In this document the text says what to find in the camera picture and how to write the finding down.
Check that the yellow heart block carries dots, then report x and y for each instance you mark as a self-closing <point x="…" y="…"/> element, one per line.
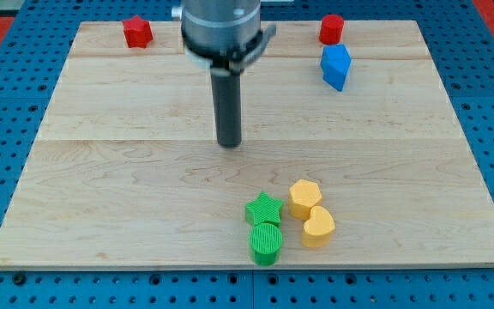
<point x="318" y="229"/>

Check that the red star block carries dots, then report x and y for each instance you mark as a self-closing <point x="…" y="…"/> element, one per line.
<point x="137" y="32"/>

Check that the green circle block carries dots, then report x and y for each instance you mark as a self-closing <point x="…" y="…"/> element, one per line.
<point x="265" y="243"/>

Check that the blue angular block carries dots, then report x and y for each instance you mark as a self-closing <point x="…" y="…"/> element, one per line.
<point x="335" y="63"/>

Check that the yellow hexagon block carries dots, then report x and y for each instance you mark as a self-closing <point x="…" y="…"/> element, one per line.
<point x="303" y="196"/>

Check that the green star block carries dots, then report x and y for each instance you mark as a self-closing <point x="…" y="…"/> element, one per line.
<point x="264" y="209"/>

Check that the wooden board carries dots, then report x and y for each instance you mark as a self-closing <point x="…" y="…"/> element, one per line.
<point x="125" y="172"/>

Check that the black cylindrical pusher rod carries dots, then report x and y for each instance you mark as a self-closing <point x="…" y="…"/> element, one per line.
<point x="227" y="105"/>

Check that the red cylinder block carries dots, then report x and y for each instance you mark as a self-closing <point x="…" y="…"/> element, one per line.
<point x="331" y="29"/>

